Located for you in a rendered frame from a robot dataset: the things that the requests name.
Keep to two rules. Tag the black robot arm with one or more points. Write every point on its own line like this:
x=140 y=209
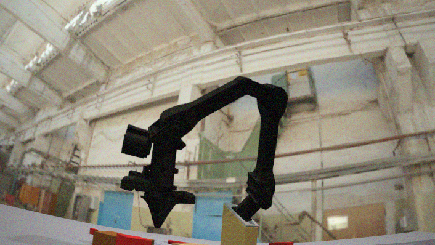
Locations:
x=176 y=122

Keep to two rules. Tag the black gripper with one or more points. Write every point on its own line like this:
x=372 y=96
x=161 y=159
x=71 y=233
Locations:
x=160 y=194

